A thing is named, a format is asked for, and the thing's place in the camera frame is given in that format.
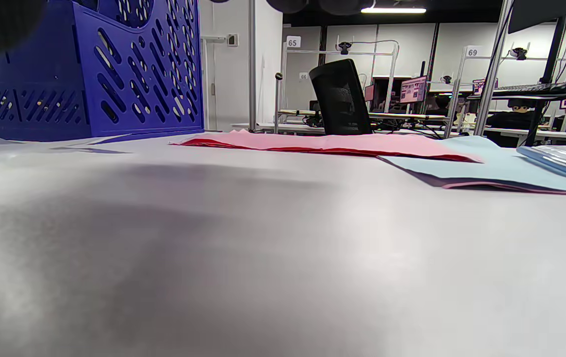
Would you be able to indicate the pink screen monitor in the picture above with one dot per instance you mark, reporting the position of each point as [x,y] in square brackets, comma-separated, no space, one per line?
[413,89]

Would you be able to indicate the blue plastic file rack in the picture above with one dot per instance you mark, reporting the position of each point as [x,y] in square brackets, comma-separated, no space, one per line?
[114,74]

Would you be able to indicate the light blue paper stack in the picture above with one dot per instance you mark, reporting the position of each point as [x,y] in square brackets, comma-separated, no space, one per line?
[486,163]

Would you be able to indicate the white number sign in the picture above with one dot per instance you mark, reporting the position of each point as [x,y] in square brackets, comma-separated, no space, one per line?
[293,42]
[472,51]

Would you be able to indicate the ceiling light panel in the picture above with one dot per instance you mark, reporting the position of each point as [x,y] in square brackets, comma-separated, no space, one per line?
[392,10]

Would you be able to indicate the black keyboard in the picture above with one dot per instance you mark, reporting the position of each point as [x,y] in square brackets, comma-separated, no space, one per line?
[531,89]

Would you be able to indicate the blue folder slide bar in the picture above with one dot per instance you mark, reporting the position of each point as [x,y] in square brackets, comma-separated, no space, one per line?
[560,166]

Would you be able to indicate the wall switch panel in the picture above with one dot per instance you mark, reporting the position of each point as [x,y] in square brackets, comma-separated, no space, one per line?
[233,40]

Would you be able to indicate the black mesh-back office chair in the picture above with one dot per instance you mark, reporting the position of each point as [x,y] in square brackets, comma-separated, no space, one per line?
[340,99]

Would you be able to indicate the pink paper stack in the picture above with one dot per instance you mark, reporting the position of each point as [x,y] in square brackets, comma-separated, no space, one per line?
[312,142]

